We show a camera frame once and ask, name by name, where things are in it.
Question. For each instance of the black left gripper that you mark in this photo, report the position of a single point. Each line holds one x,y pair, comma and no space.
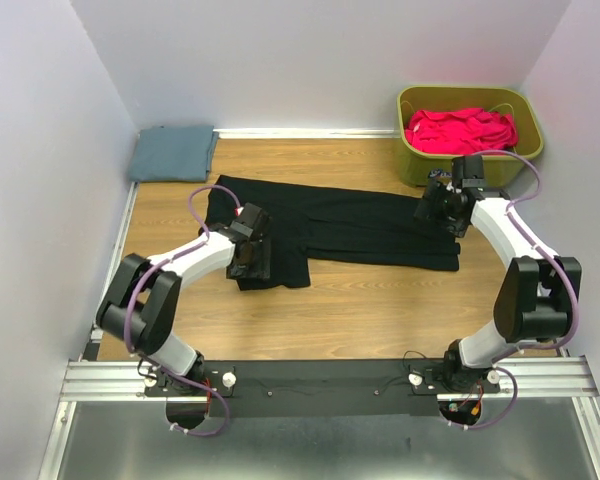
260,269

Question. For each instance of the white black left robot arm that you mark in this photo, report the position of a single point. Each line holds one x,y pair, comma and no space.
140,303

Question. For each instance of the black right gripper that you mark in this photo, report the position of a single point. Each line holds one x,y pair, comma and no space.
435,191

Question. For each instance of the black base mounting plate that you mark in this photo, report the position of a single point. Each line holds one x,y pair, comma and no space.
412,385

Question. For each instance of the folded blue-grey t-shirt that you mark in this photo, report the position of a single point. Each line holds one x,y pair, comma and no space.
173,154

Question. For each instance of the olive green plastic bin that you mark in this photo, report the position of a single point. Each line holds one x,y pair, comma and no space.
415,168

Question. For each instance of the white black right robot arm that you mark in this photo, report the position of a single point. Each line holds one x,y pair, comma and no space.
537,304

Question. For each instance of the black t-shirt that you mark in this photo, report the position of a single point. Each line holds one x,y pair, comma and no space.
342,225

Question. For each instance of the pink t-shirt in bin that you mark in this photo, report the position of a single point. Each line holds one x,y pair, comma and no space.
460,132

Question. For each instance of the aluminium frame rail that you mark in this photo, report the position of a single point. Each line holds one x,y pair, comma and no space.
542,424

